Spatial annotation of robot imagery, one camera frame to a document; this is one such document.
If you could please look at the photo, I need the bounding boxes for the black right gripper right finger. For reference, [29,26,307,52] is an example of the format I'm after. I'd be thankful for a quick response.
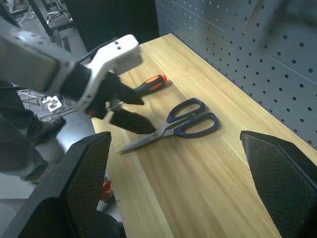
[239,130,317,238]

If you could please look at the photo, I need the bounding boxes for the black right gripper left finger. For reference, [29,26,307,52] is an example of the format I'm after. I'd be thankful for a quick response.
[3,131,112,238]

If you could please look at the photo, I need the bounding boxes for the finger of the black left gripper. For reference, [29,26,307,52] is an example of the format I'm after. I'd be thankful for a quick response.
[109,110,157,136]
[115,79,146,106]

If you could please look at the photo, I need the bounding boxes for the grey metal pegboard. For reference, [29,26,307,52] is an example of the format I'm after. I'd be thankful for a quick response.
[155,0,317,150]

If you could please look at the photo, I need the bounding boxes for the small orange object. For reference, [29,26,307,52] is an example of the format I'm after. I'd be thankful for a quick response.
[101,178,114,203]

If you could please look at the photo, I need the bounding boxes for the white power strip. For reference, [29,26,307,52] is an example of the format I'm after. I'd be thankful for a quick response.
[41,95,64,113]

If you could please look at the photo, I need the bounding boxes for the person's grey shoe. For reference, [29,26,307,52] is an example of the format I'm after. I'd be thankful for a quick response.
[26,113,67,146]

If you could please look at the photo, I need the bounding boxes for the person's dark trouser leg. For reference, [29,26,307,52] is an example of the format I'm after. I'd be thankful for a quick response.
[0,79,50,183]

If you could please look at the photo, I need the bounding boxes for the dark cabinet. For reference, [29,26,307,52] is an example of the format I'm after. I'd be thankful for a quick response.
[63,0,159,53]

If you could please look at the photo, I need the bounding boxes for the orange black handled screwdriver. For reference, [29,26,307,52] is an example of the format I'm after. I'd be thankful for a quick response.
[130,73,168,96]

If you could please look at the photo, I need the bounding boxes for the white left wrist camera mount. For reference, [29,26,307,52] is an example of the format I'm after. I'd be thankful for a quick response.
[73,34,144,113]

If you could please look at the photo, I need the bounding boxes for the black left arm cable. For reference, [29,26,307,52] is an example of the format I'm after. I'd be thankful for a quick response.
[78,37,118,64]

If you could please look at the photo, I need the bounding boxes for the dark blue handled scissors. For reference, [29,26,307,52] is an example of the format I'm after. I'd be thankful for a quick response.
[116,97,220,155]

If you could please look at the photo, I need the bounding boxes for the white floor cables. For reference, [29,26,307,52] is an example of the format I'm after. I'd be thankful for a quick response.
[16,88,50,106]

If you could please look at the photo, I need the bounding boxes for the black metal frame table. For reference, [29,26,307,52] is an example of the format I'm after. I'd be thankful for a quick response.
[26,0,76,48]

